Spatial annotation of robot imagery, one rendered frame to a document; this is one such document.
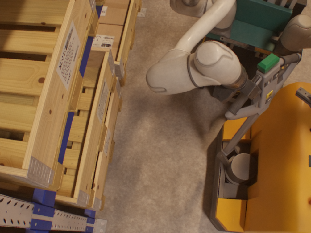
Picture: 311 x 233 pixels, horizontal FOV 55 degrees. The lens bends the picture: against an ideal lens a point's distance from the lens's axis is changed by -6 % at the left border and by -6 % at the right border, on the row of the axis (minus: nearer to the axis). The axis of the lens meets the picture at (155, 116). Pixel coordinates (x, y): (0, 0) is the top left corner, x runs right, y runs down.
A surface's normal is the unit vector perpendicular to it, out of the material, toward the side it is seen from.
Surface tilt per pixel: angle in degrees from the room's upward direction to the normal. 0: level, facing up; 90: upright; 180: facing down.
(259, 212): 74
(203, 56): 37
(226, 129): 22
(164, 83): 59
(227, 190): 0
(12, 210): 90
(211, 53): 27
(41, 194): 0
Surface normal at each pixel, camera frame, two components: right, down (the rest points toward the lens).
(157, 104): -0.01, -0.36
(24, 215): 0.99, 0.13
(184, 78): -0.28, 0.44
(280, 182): -0.95, -0.22
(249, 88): -0.54, -0.18
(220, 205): -0.38, -0.37
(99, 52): -0.14, 0.93
